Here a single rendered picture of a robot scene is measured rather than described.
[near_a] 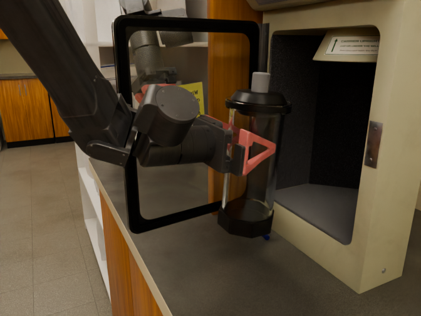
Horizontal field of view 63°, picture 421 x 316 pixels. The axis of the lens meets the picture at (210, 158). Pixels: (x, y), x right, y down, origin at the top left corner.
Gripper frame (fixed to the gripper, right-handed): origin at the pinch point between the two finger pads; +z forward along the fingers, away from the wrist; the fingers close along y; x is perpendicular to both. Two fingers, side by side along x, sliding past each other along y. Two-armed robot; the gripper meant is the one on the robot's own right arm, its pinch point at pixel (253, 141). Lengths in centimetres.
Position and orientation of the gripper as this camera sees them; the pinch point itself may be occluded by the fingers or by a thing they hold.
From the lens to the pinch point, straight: 59.2
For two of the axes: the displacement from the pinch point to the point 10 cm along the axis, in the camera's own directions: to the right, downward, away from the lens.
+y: -4.8, -2.9, 8.3
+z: 8.7, -0.7, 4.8
